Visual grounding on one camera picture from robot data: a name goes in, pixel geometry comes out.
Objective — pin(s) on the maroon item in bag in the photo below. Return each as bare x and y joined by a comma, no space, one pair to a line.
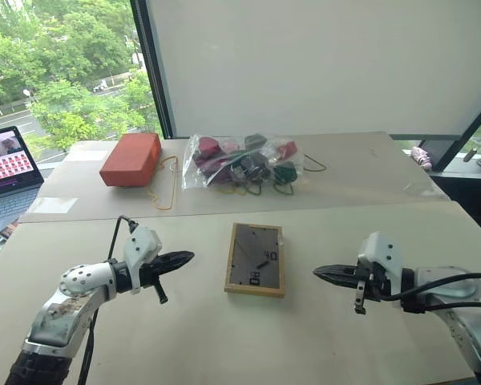
206,146

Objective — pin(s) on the brown patterned small object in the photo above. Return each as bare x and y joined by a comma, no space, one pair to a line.
9,232

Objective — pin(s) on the red item in bag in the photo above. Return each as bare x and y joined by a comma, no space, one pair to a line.
287,149

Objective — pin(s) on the wooden picture frame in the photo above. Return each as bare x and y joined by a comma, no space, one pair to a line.
256,260

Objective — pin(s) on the open laptop computer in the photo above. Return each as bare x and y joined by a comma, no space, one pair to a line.
8,188

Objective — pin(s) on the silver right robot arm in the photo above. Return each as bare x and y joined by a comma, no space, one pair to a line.
465,317

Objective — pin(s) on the black window frame post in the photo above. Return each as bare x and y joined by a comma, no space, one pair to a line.
461,136
150,68

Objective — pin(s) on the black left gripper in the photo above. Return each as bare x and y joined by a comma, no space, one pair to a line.
150,274

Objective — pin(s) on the pink plush object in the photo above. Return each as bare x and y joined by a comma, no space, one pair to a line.
421,157

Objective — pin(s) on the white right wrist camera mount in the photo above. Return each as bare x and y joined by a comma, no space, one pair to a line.
378,246

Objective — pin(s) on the white panel board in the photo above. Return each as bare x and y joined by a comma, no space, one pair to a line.
312,64

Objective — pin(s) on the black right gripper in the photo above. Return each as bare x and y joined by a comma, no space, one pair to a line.
370,280

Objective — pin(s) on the small dark bottle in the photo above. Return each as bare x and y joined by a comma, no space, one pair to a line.
469,154

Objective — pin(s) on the dark green item in bag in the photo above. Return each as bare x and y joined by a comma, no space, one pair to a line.
255,141

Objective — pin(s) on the clear plastic bag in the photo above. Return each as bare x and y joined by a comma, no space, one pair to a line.
228,176

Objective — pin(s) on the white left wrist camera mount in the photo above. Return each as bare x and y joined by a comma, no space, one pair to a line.
140,244

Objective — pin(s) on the white car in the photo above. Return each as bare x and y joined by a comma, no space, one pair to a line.
100,85

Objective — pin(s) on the orange rectangular block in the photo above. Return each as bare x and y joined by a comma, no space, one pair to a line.
130,158

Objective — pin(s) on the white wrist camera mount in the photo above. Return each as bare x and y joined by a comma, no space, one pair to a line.
140,244
378,246

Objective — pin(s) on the long yellow rubber band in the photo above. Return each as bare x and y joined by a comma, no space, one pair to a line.
172,188

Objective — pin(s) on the short yellow rubber band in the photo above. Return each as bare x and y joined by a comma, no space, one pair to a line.
318,162

